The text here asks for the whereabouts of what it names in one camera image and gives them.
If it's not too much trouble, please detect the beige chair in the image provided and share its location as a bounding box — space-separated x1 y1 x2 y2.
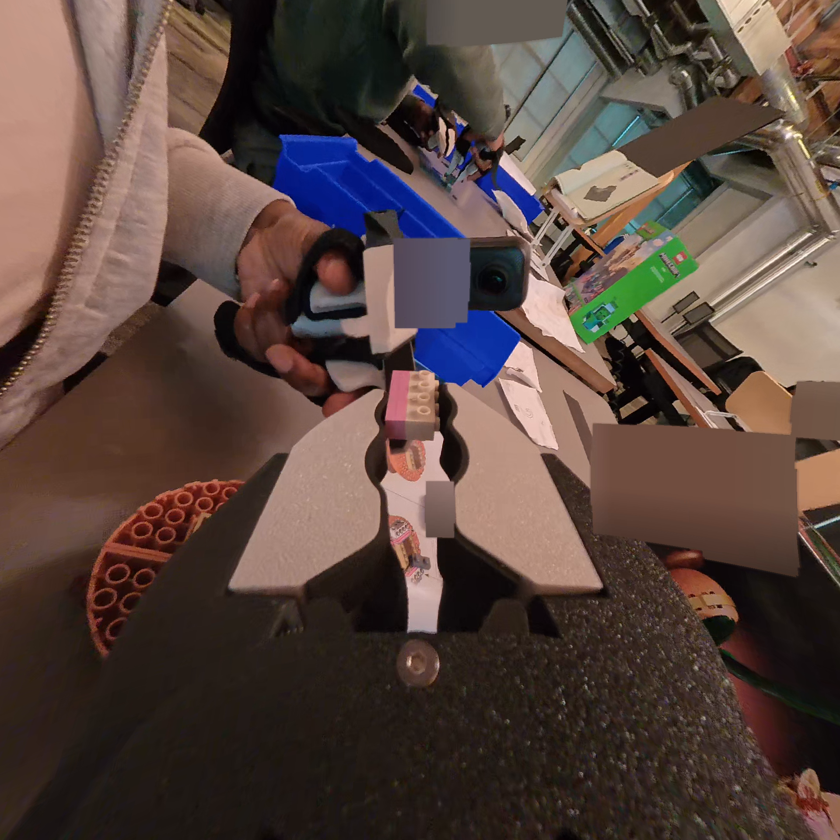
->
726 372 795 434

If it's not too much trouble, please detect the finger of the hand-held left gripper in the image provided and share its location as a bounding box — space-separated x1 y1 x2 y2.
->
364 245 418 355

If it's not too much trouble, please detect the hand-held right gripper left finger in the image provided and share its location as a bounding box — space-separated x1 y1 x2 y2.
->
230 394 391 599

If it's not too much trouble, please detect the grey desk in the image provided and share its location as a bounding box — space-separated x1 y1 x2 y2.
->
0 283 631 840

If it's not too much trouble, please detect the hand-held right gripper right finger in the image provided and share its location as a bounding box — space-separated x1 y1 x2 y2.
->
440 394 605 599

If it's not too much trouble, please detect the green building set box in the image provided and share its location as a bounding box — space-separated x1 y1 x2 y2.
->
567 221 699 345

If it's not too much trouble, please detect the person's left hand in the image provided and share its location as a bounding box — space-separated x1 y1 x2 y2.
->
234 200 395 418

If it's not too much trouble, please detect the blue plastic bin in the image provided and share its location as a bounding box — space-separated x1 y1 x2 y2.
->
269 132 526 388

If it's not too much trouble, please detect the person's left forearm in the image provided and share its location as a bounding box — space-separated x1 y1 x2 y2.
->
158 125 292 303

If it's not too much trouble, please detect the dark building set box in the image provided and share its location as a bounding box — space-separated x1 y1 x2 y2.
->
657 447 840 840

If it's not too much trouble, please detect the open building instruction booklet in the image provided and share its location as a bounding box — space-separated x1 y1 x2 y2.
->
381 440 460 631

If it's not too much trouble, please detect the round orange lego pot build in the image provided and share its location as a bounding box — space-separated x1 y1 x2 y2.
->
86 479 246 657

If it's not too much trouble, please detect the pink brick plate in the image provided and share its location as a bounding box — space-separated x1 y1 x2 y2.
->
385 372 410 442

